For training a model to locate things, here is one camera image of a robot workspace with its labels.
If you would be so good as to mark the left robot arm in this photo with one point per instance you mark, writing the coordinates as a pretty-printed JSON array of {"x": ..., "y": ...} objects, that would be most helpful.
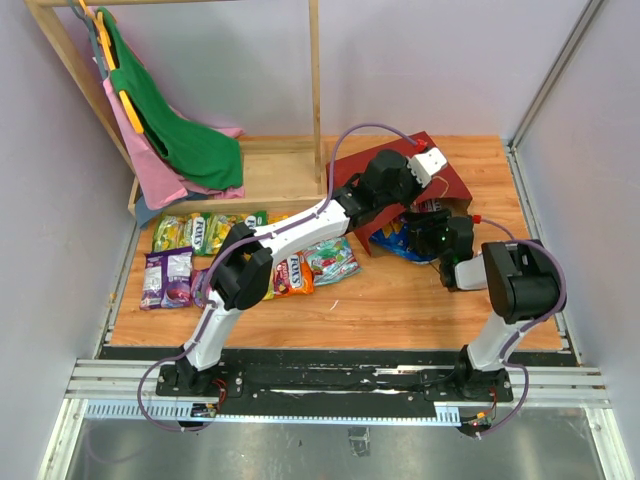
[{"x": 241, "y": 273}]

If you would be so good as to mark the pink shirt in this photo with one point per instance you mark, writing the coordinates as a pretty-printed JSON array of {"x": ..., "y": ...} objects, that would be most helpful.
[{"x": 160, "y": 184}]

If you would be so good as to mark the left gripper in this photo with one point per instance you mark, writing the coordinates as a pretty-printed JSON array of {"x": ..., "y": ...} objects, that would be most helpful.
[{"x": 417, "y": 187}]

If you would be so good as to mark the yellow hanger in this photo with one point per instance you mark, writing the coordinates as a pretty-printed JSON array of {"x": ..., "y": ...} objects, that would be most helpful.
[{"x": 118, "y": 78}]

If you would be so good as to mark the green shirt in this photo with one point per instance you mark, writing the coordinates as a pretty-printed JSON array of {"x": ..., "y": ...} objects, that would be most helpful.
[{"x": 197, "y": 152}]

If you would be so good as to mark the aluminium frame post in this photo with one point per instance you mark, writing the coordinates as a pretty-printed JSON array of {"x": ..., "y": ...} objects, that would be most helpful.
[{"x": 571, "y": 45}]

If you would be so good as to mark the wooden clothes rack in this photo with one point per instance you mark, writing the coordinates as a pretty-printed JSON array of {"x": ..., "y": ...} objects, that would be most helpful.
[{"x": 282, "y": 174}]

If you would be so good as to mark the blue snack pack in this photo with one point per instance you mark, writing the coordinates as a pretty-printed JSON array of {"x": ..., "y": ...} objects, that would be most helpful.
[{"x": 394, "y": 238}]

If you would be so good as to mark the grey hanger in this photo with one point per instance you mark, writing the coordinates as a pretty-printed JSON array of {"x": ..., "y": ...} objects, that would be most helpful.
[{"x": 97, "y": 50}]

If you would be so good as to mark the blue grey cloth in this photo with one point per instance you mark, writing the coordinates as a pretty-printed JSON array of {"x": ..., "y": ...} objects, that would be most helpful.
[{"x": 144, "y": 214}]

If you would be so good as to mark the red brown paper bag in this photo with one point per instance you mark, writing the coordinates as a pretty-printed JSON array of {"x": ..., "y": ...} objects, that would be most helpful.
[{"x": 382, "y": 185}]

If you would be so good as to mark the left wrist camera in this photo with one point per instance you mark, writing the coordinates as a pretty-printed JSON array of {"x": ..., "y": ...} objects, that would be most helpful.
[{"x": 430, "y": 162}]

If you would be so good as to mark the yellow snack pack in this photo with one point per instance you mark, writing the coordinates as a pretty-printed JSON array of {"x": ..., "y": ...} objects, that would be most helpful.
[{"x": 272, "y": 219}]

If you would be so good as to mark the purple snack bag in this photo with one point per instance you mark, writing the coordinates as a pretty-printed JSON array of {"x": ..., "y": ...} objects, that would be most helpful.
[
  {"x": 429, "y": 206},
  {"x": 167, "y": 279}
]

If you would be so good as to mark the orange Fox's candy bag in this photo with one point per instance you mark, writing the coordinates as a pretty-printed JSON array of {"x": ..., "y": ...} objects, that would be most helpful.
[{"x": 292, "y": 276}]

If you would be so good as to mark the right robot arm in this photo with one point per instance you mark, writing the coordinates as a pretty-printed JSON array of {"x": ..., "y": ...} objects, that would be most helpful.
[{"x": 525, "y": 283}]

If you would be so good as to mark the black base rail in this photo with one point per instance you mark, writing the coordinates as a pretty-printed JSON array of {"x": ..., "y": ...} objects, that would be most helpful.
[{"x": 335, "y": 384}]

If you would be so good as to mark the purple Fox's candy bag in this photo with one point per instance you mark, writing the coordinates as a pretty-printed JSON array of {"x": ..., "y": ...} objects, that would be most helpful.
[{"x": 198, "y": 280}]

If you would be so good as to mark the green Fox's candy bag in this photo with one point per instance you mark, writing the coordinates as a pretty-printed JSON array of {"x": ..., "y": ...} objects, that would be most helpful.
[
  {"x": 218, "y": 227},
  {"x": 181, "y": 231}
]

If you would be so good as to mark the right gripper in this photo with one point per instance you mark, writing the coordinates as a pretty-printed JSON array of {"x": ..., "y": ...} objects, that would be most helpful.
[{"x": 418, "y": 238}]

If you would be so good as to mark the teal mint Fox's candy bag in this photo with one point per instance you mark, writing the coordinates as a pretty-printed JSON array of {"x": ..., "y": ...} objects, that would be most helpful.
[{"x": 331, "y": 261}]

